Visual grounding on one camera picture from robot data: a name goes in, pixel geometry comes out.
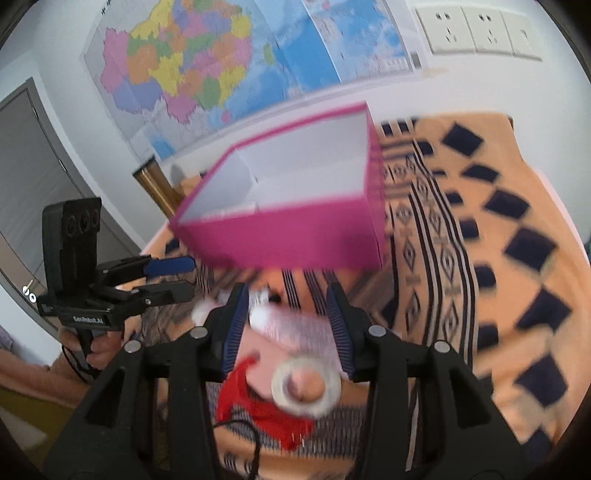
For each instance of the brown wooden bed frame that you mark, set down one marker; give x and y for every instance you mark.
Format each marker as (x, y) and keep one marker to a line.
(159, 189)

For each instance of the person's left hand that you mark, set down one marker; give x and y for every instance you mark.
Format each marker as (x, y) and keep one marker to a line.
(104, 353)

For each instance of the red plastic item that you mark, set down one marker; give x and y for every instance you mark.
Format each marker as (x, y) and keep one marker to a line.
(238, 392)

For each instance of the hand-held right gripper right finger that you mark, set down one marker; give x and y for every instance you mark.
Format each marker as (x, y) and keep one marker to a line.
(340, 337)

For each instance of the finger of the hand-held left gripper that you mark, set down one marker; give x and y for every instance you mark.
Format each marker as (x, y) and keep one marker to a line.
(171, 291)
(171, 265)

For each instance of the white wall socket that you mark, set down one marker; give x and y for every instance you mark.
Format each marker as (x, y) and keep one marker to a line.
(489, 32)
(524, 37)
(445, 30)

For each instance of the colourful wall map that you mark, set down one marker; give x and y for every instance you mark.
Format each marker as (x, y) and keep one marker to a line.
(184, 69)

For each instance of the clear tape roll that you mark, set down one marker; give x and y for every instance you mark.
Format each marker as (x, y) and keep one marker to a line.
(282, 393)

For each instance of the orange patterned blanket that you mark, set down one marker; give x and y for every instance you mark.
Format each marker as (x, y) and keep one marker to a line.
(501, 295)

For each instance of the pink cardboard box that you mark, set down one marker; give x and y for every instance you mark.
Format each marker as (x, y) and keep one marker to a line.
(286, 240)

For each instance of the pale pink tube white cap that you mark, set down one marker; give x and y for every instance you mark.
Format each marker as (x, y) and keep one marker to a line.
(300, 332)

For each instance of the grey door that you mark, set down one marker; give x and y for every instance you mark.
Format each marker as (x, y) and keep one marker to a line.
(27, 184)

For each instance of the person's left forearm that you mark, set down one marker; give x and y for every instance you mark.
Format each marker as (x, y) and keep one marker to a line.
(37, 378)

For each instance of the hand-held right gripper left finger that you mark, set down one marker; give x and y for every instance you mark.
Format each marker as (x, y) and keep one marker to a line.
(232, 337)

